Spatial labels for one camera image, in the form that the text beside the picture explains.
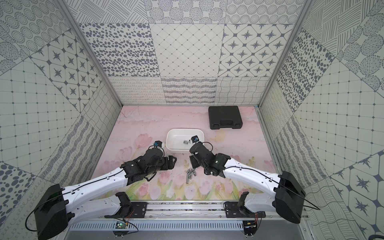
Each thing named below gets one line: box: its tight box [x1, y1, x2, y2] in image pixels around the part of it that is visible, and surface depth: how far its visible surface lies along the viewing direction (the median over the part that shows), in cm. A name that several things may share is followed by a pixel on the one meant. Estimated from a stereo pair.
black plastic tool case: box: [208, 105, 243, 130], surface depth 107 cm
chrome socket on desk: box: [186, 168, 196, 176], surface depth 88 cm
